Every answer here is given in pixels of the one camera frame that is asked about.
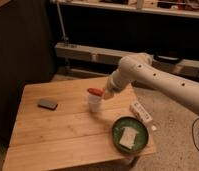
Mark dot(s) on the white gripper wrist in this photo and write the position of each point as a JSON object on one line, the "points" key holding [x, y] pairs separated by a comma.
{"points": [[112, 88]]}

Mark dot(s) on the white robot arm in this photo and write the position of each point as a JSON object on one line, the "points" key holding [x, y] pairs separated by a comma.
{"points": [[138, 67]]}

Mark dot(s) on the white ceramic cup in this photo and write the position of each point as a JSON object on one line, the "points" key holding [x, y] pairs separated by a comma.
{"points": [[94, 102]]}

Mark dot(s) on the green round plate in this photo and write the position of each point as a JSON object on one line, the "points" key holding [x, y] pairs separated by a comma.
{"points": [[141, 139]]}

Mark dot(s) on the wooden table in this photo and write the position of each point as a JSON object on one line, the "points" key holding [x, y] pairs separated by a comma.
{"points": [[68, 136]]}

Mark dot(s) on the upper shelf board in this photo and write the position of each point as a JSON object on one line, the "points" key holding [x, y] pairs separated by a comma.
{"points": [[140, 8]]}

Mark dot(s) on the metal shelf post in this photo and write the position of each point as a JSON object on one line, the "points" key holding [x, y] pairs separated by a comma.
{"points": [[65, 37]]}

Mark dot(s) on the black handle on shelf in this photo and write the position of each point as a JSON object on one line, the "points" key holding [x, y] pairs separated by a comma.
{"points": [[165, 59]]}

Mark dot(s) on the lower metal shelf rail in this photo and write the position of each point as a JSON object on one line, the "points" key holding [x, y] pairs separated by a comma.
{"points": [[186, 67]]}

